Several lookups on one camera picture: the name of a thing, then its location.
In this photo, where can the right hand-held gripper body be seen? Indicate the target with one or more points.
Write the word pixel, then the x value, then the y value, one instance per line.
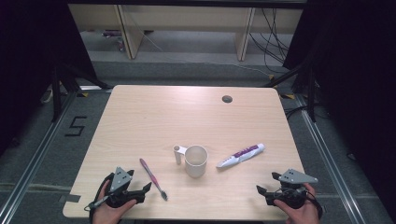
pixel 295 178

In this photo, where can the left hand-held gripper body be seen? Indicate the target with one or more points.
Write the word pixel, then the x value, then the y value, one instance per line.
pixel 120 180

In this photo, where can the pink toothbrush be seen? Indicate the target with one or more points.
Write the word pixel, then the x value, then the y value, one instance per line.
pixel 152 178

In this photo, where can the white purple toothpaste tube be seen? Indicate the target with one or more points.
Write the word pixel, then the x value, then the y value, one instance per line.
pixel 241 155

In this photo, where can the person's left hand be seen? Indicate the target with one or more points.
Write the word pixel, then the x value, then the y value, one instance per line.
pixel 107 215

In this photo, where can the person's right hand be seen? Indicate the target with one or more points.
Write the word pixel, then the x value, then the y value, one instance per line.
pixel 302 216

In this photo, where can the silver plug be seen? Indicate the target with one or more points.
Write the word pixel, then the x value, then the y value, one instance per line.
pixel 97 203

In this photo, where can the grey tape strip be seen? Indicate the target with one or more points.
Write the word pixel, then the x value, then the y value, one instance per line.
pixel 70 198

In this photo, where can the yellow black floor tape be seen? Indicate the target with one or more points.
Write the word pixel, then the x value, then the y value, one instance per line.
pixel 82 94
pixel 289 96

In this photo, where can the black metal stand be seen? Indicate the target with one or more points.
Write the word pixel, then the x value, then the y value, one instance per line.
pixel 311 93
pixel 56 93

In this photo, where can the white object on floor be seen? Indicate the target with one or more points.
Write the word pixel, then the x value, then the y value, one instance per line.
pixel 46 96

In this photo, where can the black curtain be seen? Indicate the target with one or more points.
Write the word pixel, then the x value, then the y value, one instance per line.
pixel 25 46
pixel 358 62

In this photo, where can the aluminium floor rail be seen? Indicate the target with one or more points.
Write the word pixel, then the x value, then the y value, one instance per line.
pixel 37 155
pixel 327 155

